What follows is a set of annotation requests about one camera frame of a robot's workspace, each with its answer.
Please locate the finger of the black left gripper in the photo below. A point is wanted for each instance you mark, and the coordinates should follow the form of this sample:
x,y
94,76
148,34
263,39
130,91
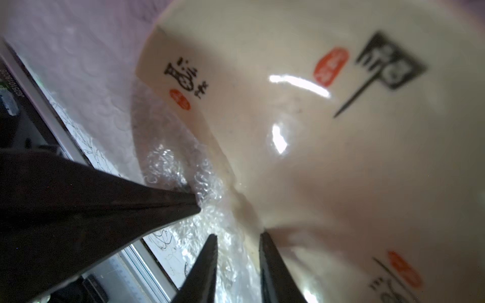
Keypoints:
x,y
83,208

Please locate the clear bubble wrap sheet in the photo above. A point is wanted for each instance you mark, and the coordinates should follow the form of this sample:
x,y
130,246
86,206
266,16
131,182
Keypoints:
x,y
82,55

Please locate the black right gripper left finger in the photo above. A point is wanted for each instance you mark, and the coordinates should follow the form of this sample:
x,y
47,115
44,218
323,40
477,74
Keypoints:
x,y
200,284

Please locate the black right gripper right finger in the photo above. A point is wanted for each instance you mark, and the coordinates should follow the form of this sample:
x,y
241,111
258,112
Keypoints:
x,y
277,284

